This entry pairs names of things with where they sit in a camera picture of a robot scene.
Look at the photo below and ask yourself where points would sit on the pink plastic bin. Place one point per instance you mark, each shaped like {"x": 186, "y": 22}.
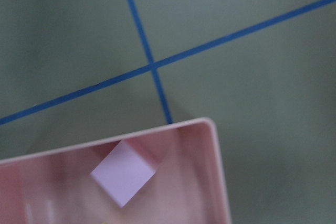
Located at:
{"x": 167, "y": 174}

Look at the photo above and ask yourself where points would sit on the pink foam block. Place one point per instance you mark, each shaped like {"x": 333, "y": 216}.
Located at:
{"x": 125, "y": 170}

